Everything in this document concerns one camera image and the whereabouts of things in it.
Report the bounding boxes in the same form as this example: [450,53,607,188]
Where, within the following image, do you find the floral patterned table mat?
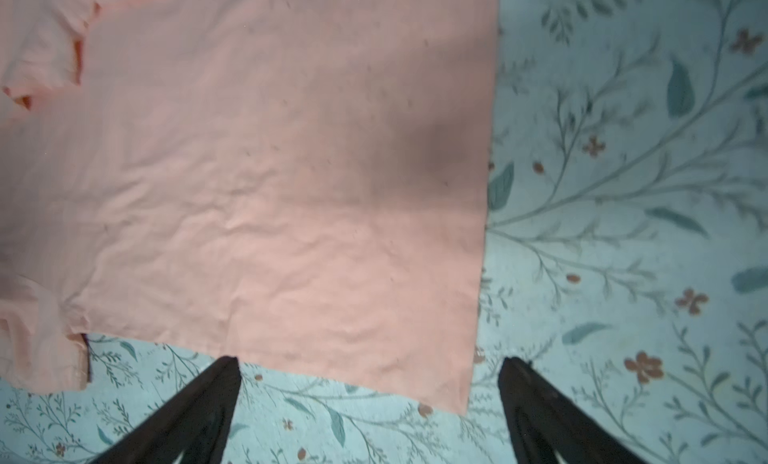
[1,0,767,463]

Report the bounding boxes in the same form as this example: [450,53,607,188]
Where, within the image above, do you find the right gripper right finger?
[498,357,644,464]

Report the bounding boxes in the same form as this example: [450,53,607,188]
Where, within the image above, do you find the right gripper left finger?
[94,357,242,464]

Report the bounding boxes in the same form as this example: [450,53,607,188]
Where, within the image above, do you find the peach orange t-shirt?
[1,0,500,415]

